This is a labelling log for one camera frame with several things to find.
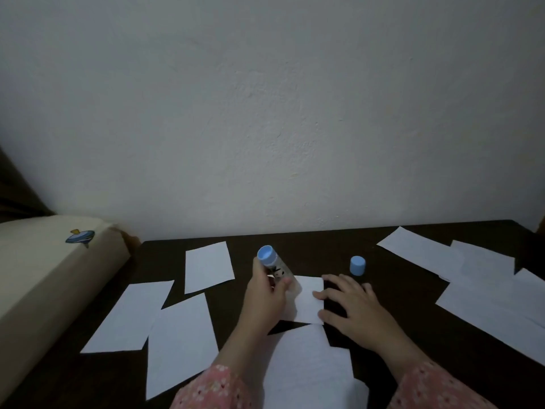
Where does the person's left hand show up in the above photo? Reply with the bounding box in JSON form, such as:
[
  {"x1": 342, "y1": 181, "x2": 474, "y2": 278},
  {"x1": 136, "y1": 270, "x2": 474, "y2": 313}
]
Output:
[{"x1": 240, "y1": 257, "x2": 295, "y2": 338}]

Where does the cream mattress with blue print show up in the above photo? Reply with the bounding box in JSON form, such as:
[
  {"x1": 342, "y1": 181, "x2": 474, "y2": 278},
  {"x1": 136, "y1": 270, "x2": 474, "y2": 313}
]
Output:
[{"x1": 0, "y1": 215, "x2": 131, "y2": 406}]

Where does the blue and white glue stick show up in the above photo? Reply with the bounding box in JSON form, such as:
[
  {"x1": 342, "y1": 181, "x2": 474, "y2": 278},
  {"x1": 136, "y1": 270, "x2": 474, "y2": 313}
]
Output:
[{"x1": 257, "y1": 245, "x2": 294, "y2": 291}]

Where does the large white paper sheet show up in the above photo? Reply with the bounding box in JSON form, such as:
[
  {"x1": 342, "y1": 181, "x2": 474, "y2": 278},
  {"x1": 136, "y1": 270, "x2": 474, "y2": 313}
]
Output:
[
  {"x1": 253, "y1": 324, "x2": 370, "y2": 409},
  {"x1": 435, "y1": 268, "x2": 545, "y2": 367}
]

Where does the person's left forearm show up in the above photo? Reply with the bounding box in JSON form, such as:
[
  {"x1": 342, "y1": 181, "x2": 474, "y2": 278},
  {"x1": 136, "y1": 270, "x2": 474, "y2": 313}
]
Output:
[{"x1": 169, "y1": 324, "x2": 267, "y2": 409}]

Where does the person's right forearm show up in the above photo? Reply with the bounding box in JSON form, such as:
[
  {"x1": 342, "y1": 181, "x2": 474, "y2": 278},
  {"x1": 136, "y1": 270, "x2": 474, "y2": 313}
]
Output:
[{"x1": 378, "y1": 334, "x2": 500, "y2": 409}]

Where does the person's right hand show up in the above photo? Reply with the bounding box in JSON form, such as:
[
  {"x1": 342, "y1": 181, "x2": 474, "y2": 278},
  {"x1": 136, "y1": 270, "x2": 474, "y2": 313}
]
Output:
[{"x1": 313, "y1": 274, "x2": 410, "y2": 359}]

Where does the small white paper piece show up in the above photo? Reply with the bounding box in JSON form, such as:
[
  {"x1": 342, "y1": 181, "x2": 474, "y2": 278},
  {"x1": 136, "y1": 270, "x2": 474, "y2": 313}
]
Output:
[{"x1": 279, "y1": 275, "x2": 325, "y2": 326}]

